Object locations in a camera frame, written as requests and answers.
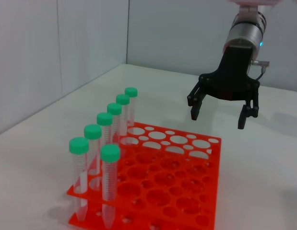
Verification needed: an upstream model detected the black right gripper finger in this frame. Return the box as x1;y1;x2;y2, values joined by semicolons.
186;82;208;121
237;83;260;130

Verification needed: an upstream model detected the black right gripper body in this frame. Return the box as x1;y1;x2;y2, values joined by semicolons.
198;45;261;101

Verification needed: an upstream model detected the green capped test tube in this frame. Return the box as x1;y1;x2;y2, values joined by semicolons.
68;137;89;222
96;112;113;156
83;124;103;191
100;144;120;230
124;87;138;127
107;102;122;144
116;94;130;137

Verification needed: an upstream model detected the orange test tube rack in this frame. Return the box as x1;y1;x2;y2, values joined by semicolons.
66;121;222;230

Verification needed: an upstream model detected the right arm cable with connector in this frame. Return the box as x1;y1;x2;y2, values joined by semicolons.
250;60;270;81

